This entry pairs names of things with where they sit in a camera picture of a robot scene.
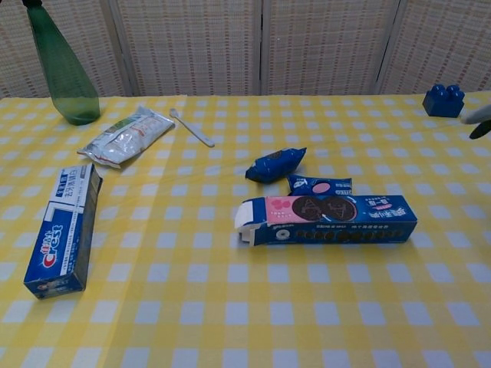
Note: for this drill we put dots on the yellow white checkered tablecloth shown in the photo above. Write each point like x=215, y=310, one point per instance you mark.
x=245, y=291

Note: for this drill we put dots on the blue cookie box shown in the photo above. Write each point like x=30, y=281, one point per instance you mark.
x=326, y=220

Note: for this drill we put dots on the white plastic spoon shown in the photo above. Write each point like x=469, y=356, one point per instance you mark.
x=193, y=129

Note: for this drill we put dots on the blue white toothpaste box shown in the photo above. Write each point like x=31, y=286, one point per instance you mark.
x=63, y=234

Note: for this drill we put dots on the green plastic bottle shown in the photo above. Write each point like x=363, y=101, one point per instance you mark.
x=65, y=76

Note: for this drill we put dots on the blue cookie wrapper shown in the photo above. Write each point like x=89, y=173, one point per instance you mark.
x=274, y=165
x=318, y=186

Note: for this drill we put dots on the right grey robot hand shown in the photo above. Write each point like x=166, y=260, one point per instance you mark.
x=479, y=120

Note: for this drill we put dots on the silver white snack pouch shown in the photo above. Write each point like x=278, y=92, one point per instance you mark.
x=126, y=138

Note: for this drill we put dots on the woven folding screen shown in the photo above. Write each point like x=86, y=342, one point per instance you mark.
x=245, y=46

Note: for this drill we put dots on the blue toy building block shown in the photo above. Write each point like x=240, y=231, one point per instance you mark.
x=443, y=101

